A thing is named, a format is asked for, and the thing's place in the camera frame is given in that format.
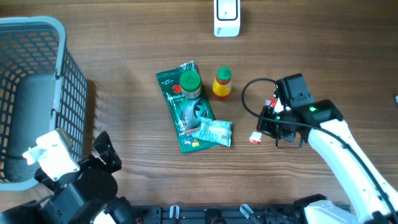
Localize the small red sachet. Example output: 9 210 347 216
249 98 277 144

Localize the light green tissue packet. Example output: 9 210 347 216
193 117 233 147

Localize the red yellow sauce bottle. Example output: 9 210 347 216
212 67 232 100

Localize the green 3M gloves packet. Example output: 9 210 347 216
155 61 218 154

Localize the green lid jar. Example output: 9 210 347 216
180 70 201 99

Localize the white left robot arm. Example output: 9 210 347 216
1 131 136 223

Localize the white barcode scanner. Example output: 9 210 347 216
213 0 241 37

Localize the grey plastic shopping basket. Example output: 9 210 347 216
1 16 88 191

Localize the black right camera cable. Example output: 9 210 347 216
241 77 398 215

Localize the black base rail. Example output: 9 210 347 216
131 204 305 224

